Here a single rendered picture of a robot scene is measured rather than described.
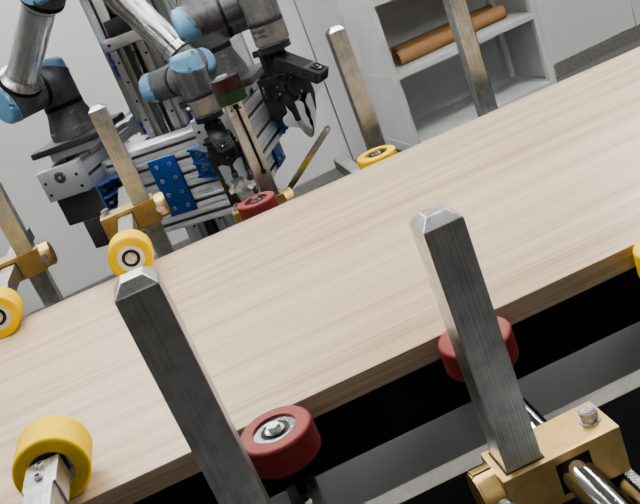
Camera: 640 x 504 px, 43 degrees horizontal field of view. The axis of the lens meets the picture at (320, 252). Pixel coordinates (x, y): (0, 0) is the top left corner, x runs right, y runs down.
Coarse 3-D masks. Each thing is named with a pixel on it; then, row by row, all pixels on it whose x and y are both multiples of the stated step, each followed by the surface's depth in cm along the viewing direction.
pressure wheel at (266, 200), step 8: (264, 192) 164; (272, 192) 162; (248, 200) 164; (256, 200) 161; (264, 200) 159; (272, 200) 160; (240, 208) 160; (248, 208) 159; (256, 208) 158; (264, 208) 159; (248, 216) 159
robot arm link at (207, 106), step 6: (210, 96) 195; (192, 102) 195; (198, 102) 194; (204, 102) 194; (210, 102) 195; (216, 102) 196; (186, 108) 197; (192, 108) 196; (198, 108) 195; (204, 108) 195; (210, 108) 195; (216, 108) 196; (192, 114) 197; (198, 114) 196; (204, 114) 195; (210, 114) 196
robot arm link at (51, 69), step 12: (48, 60) 234; (60, 60) 237; (48, 72) 234; (60, 72) 236; (48, 84) 233; (60, 84) 236; (72, 84) 240; (60, 96) 237; (72, 96) 239; (48, 108) 238
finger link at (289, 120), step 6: (300, 102) 175; (300, 108) 175; (288, 114) 177; (300, 114) 175; (288, 120) 178; (294, 120) 177; (300, 120) 175; (306, 120) 176; (288, 126) 179; (294, 126) 178; (300, 126) 176; (306, 126) 176; (306, 132) 177; (312, 132) 178
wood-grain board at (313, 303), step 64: (512, 128) 145; (576, 128) 134; (320, 192) 153; (384, 192) 140; (448, 192) 129; (512, 192) 119; (576, 192) 111; (192, 256) 146; (256, 256) 134; (320, 256) 124; (384, 256) 115; (512, 256) 101; (576, 256) 95; (64, 320) 140; (192, 320) 120; (256, 320) 111; (320, 320) 104; (384, 320) 98; (512, 320) 92; (0, 384) 124; (64, 384) 116; (128, 384) 108; (256, 384) 95; (320, 384) 90; (384, 384) 90; (0, 448) 105; (128, 448) 93
